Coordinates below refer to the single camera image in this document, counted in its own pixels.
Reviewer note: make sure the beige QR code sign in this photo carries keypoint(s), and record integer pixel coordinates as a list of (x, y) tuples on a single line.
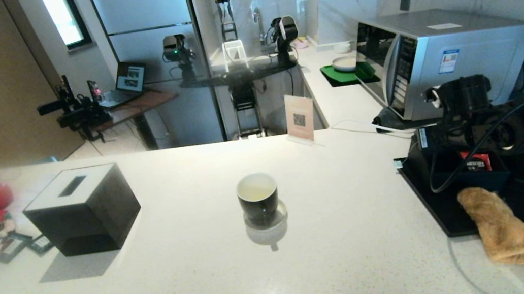
[(299, 116)]

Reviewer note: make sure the dark curved tabletop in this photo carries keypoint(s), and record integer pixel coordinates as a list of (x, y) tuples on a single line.
[(211, 80)]

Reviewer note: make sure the black cup white inside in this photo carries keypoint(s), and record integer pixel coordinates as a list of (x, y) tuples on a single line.
[(259, 209)]

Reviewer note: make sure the black wall socket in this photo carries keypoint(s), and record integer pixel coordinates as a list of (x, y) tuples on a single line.
[(405, 3)]

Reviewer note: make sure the red coffee sachet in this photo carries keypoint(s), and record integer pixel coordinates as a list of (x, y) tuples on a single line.
[(475, 163)]

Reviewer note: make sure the black sachet organizer box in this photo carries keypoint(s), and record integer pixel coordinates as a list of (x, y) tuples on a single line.
[(452, 184)]

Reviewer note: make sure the wooden desk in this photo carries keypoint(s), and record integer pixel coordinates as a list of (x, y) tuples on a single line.
[(143, 104)]

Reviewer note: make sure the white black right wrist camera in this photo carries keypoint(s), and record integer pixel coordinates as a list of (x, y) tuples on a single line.
[(432, 96)]

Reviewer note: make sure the white bowl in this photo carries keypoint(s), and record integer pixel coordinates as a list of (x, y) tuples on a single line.
[(344, 65)]

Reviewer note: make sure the window with dark frame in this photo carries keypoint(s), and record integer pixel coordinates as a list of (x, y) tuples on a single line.
[(61, 16)]

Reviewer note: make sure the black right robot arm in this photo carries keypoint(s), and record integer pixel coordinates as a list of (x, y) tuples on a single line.
[(494, 119)]

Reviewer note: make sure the orange folded towel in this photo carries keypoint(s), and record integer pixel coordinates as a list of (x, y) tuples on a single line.
[(504, 231)]

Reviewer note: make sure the green tray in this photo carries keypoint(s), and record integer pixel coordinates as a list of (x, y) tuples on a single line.
[(334, 77)]

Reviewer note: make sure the open laptop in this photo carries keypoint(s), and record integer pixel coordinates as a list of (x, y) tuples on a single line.
[(132, 79)]

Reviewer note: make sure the background robot torso column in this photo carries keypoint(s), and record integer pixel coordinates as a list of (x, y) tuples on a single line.
[(242, 96)]

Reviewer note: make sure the small pink item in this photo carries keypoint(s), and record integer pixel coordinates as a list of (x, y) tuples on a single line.
[(302, 44)]

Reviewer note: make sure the frosted glass partition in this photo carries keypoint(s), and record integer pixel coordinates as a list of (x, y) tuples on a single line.
[(145, 9)]

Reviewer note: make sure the metal faucet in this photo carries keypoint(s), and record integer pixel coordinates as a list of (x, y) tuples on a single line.
[(258, 17)]

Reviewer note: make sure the silver microwave oven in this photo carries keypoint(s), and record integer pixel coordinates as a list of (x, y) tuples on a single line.
[(463, 47)]

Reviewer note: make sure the black teleoperation rig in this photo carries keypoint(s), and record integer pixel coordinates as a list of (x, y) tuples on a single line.
[(78, 114)]

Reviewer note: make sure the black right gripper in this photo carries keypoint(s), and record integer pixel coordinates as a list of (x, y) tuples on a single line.
[(432, 137)]

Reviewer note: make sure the black tissue box white top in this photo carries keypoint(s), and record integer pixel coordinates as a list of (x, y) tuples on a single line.
[(92, 217)]

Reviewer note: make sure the round glass coaster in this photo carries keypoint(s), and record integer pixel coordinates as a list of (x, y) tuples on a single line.
[(282, 214)]

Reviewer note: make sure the black serving tray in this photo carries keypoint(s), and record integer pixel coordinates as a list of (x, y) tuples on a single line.
[(435, 215)]

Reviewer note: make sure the dark green card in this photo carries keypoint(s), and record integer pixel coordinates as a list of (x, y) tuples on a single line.
[(42, 244), (12, 247)]

